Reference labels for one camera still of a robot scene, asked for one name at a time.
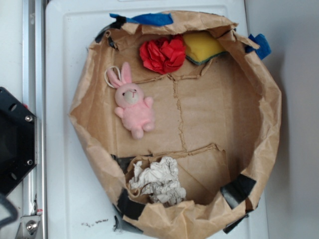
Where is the crumpled red paper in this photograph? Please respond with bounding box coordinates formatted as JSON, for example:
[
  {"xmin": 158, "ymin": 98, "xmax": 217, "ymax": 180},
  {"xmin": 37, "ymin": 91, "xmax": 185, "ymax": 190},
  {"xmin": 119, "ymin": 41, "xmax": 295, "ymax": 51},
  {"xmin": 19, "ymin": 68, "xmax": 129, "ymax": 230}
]
[{"xmin": 139, "ymin": 35, "xmax": 186, "ymax": 75}]

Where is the metal corner bracket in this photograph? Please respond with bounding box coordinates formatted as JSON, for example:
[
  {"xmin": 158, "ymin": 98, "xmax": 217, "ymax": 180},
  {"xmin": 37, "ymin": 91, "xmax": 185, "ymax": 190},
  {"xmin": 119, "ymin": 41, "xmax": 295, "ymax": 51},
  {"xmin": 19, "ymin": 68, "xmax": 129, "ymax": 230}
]
[{"xmin": 15, "ymin": 215, "xmax": 41, "ymax": 239}]

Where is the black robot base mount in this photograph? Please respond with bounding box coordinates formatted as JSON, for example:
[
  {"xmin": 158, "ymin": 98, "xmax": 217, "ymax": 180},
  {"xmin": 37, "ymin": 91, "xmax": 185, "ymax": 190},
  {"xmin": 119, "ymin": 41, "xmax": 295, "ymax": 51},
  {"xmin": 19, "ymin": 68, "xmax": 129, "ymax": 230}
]
[{"xmin": 0, "ymin": 87, "xmax": 36, "ymax": 196}]

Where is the aluminium frame rail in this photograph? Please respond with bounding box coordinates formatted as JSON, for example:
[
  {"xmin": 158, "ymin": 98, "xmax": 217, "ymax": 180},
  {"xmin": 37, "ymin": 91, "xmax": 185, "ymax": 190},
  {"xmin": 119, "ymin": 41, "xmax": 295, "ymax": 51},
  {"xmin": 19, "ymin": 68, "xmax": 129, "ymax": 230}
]
[{"xmin": 22, "ymin": 0, "xmax": 48, "ymax": 239}]

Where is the pink plush bunny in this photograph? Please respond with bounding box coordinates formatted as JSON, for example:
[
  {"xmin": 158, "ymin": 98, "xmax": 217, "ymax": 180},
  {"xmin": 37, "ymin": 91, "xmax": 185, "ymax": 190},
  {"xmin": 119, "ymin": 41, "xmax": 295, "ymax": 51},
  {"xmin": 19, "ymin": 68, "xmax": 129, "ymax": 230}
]
[{"xmin": 104, "ymin": 62, "xmax": 155, "ymax": 139}]

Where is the black tape strip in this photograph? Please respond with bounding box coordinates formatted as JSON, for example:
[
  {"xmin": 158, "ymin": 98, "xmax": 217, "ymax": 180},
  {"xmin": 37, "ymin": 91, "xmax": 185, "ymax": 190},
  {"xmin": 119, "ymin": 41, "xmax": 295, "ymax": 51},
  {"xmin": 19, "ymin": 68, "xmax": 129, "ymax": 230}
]
[
  {"xmin": 116, "ymin": 189, "xmax": 146, "ymax": 220},
  {"xmin": 220, "ymin": 174, "xmax": 257, "ymax": 209}
]

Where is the brown paper bag enclosure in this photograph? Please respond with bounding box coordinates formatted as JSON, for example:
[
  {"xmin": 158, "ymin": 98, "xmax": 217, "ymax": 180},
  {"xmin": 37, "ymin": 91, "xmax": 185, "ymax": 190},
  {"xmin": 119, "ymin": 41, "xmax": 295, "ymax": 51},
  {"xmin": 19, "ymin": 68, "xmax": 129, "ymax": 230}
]
[{"xmin": 70, "ymin": 10, "xmax": 282, "ymax": 239}]

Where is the blue tape piece top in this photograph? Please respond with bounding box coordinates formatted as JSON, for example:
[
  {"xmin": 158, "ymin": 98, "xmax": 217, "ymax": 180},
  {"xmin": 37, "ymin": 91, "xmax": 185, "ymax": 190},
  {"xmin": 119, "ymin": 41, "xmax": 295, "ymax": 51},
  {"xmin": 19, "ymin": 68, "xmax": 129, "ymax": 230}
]
[{"xmin": 109, "ymin": 13, "xmax": 173, "ymax": 26}]

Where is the blue tape piece right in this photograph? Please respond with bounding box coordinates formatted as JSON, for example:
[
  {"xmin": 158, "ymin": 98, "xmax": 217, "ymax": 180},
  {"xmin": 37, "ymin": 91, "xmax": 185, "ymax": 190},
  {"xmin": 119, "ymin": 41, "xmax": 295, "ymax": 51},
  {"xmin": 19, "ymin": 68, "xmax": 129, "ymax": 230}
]
[{"xmin": 245, "ymin": 33, "xmax": 272, "ymax": 60}]

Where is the white plastic tray board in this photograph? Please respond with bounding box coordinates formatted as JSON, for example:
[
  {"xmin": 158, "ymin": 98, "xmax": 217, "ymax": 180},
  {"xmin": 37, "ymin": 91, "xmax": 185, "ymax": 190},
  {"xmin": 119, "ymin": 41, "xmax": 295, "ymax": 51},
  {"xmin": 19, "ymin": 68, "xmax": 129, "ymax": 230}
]
[{"xmin": 45, "ymin": 0, "xmax": 248, "ymax": 239}]

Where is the yellow green sponge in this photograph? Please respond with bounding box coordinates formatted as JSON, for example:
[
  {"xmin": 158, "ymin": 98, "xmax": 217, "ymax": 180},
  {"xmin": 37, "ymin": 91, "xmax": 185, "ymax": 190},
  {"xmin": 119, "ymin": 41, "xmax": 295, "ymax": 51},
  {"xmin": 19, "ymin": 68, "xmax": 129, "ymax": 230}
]
[{"xmin": 182, "ymin": 31, "xmax": 226, "ymax": 65}]

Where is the black tape strip lower right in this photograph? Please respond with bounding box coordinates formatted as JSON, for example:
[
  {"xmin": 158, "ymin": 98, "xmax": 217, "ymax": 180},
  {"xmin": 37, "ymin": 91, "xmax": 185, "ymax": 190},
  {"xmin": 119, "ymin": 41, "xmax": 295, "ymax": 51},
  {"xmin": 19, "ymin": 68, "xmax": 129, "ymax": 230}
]
[{"xmin": 220, "ymin": 174, "xmax": 257, "ymax": 209}]

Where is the blue tape piece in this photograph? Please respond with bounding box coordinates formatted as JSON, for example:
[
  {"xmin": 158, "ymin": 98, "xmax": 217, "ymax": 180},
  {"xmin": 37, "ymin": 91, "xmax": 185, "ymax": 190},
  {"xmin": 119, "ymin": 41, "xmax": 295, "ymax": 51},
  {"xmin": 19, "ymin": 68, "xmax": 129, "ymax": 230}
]
[
  {"xmin": 109, "ymin": 13, "xmax": 173, "ymax": 26},
  {"xmin": 245, "ymin": 33, "xmax": 272, "ymax": 60}
]

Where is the crumpled white paper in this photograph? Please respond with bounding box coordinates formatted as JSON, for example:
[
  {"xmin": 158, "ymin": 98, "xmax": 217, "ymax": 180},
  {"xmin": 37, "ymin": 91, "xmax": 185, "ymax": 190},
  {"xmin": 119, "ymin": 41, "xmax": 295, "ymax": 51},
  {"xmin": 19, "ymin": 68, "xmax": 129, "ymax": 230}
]
[{"xmin": 129, "ymin": 156, "xmax": 186, "ymax": 207}]

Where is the black tape strip lower left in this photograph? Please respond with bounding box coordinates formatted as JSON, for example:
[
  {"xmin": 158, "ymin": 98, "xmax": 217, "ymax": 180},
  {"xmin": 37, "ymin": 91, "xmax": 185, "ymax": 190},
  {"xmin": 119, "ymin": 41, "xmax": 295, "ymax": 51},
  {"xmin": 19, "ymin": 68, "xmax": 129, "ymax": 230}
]
[{"xmin": 116, "ymin": 189, "xmax": 146, "ymax": 220}]

